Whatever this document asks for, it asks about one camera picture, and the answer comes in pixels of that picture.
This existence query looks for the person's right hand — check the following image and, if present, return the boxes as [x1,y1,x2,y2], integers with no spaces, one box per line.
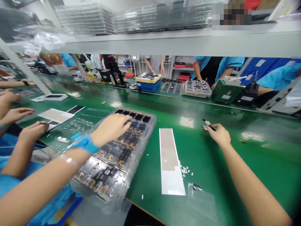
[208,123,232,147]

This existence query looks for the person's left hand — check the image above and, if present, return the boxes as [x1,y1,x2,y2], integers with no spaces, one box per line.
[90,114,132,148]

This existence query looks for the black tweezers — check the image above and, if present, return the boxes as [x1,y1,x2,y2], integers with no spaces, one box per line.
[202,118,217,132]

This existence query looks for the stack of clear component trays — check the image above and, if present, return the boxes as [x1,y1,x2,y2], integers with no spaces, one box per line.
[70,107,157,208]

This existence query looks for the green machine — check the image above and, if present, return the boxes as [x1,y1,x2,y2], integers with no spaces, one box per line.
[211,75,243,105]

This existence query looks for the empty clear plastic tray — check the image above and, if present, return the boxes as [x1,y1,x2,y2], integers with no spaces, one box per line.
[53,108,114,148]

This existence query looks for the blue and yellow box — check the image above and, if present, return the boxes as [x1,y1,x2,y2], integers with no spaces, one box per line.
[135,72,162,93]

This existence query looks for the tray of round parts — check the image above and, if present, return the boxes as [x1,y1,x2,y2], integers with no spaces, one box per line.
[182,80,212,97]

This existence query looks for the black press fixture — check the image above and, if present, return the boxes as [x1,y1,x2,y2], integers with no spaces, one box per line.
[112,55,128,88]

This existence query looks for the pile of small white bits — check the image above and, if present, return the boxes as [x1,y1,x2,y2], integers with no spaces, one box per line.
[178,160,194,177]

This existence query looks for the black device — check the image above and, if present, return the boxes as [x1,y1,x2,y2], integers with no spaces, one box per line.
[235,70,260,107]

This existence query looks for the long white paper strip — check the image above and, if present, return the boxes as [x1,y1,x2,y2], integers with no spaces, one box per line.
[159,128,187,196]

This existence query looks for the tray of black parts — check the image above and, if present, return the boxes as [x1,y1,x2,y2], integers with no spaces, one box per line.
[160,81,184,95]

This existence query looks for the white sheet with black strip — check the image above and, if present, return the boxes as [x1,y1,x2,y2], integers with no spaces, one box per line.
[37,105,85,125]

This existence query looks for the clear plastic bag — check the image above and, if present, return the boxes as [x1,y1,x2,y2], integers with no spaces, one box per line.
[187,182,217,222]

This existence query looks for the white angled machine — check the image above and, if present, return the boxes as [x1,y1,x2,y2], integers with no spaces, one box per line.
[256,79,301,116]

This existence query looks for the white tray with black panel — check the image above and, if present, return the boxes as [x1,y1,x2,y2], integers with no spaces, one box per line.
[30,94,69,102]

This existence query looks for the white overhead shelf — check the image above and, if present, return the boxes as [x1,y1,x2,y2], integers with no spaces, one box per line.
[0,0,301,58]

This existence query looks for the person's body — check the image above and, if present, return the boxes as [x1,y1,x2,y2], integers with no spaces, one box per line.
[29,185,83,226]

